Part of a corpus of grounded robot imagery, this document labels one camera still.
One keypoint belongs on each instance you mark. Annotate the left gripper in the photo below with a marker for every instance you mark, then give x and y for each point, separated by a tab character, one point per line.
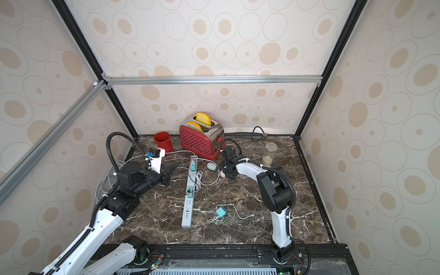
167	174

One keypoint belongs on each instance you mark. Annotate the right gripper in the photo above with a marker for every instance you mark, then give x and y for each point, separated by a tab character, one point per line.
228	157

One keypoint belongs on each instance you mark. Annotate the green earbud case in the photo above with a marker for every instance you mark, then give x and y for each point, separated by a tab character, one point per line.
211	166

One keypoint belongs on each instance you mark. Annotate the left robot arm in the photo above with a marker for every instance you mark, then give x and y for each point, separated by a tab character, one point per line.
109	213

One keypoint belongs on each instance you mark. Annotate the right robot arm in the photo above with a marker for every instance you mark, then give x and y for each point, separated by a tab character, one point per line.
276	191

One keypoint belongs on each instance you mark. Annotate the red toaster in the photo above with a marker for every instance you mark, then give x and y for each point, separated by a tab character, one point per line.
205	144

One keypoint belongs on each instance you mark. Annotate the rear yellow toast slice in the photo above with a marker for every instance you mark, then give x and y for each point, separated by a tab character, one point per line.
203	118

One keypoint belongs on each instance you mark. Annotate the yellow toast slice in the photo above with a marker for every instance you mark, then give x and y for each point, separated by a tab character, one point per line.
203	118
194	125

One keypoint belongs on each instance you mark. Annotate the front yellow toast slice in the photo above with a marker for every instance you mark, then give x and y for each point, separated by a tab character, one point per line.
194	125

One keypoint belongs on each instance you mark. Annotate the red metal cup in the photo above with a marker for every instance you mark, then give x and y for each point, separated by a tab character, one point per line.
163	141

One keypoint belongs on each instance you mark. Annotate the white power strip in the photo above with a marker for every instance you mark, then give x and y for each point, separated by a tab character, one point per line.
189	202

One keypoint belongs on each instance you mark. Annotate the horizontal aluminium rail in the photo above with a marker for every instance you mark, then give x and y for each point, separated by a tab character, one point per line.
183	80

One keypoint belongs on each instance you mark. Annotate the left aluminium rail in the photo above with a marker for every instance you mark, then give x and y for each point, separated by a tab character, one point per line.
19	172

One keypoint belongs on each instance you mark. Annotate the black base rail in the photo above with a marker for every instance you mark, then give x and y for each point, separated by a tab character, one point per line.
236	260

